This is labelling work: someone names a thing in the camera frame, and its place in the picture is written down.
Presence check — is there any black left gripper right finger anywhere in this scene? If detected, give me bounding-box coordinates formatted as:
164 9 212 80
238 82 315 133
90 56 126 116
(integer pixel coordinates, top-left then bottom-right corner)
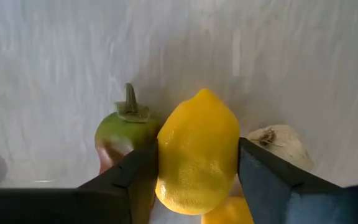
237 137 358 224

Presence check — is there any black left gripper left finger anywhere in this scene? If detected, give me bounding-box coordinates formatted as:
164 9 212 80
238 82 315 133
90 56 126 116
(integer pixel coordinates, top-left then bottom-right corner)
0 139 159 224

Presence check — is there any white garlic bulb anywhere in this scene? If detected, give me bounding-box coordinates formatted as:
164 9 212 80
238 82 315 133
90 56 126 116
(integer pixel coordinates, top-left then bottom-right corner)
246 124 315 172

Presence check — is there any yellow lemon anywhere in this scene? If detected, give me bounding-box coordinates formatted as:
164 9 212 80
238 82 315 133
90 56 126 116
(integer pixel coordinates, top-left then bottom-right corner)
155 88 241 216
201 195 254 224

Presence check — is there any red and green pepper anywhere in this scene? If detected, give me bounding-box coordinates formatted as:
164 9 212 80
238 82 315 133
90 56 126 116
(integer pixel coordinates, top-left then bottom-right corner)
94 82 161 175

